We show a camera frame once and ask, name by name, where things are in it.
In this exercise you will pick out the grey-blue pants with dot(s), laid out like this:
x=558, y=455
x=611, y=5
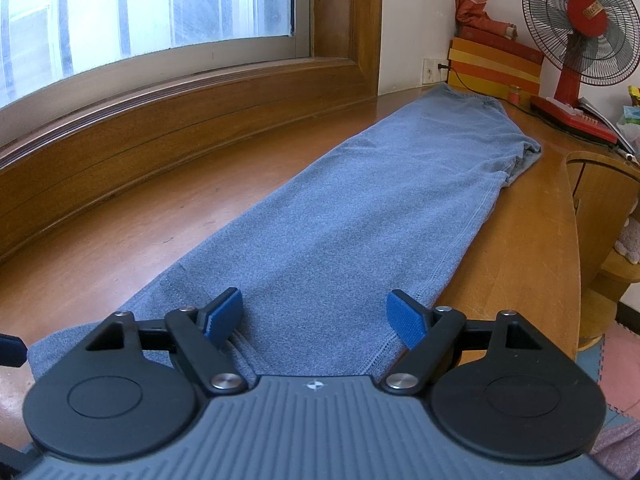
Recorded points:
x=350, y=210

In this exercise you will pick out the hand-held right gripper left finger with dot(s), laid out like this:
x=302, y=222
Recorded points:
x=225, y=320

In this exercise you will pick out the foam floor mat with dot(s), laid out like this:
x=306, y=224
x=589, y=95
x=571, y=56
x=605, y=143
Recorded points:
x=617, y=360

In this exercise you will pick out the white wall socket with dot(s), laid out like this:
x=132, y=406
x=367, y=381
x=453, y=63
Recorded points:
x=433, y=71

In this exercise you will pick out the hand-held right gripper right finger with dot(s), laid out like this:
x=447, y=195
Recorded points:
x=407, y=322

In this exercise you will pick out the red table fan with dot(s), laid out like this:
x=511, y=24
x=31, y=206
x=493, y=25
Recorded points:
x=590, y=15

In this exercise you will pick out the window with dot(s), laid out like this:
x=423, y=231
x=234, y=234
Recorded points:
x=150, y=10

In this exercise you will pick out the pinkish fuzzy cloth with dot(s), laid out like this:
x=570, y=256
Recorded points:
x=620, y=450

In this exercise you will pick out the plastic bag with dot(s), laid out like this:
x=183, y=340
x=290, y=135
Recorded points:
x=631, y=115

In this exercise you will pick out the red and yellow folded mats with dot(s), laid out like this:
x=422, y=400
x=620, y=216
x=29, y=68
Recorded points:
x=500, y=62

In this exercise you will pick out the plush toy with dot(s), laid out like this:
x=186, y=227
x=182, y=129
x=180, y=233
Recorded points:
x=629, y=245

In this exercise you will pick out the small jar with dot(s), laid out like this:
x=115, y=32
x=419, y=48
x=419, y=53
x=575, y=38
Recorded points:
x=515, y=95

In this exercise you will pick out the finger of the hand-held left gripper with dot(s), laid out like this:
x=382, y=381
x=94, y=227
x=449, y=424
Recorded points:
x=10, y=350
x=17, y=460

